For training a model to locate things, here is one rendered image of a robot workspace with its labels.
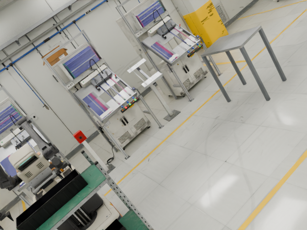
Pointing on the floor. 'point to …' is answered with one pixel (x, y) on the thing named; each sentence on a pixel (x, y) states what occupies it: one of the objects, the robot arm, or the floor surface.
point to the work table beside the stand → (243, 39)
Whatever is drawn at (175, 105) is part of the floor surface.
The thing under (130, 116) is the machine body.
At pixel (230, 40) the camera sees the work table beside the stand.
